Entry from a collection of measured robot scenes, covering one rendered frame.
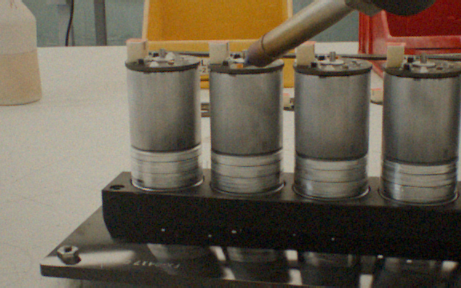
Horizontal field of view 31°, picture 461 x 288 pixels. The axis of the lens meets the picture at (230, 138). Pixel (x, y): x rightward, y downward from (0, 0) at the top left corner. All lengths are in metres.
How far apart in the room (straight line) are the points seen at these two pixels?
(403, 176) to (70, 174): 0.16
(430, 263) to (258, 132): 0.07
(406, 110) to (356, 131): 0.02
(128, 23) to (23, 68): 4.23
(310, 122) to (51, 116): 0.25
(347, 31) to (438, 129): 4.47
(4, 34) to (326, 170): 0.29
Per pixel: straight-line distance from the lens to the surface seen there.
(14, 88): 0.51
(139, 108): 0.27
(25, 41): 0.51
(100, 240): 0.26
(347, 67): 0.26
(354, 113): 0.26
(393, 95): 0.25
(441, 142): 0.26
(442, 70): 0.25
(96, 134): 0.43
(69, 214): 0.32
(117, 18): 4.74
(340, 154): 0.26
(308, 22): 0.22
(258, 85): 0.26
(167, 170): 0.27
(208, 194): 0.27
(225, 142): 0.26
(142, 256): 0.25
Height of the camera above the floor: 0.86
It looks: 15 degrees down
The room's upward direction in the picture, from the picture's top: 1 degrees counter-clockwise
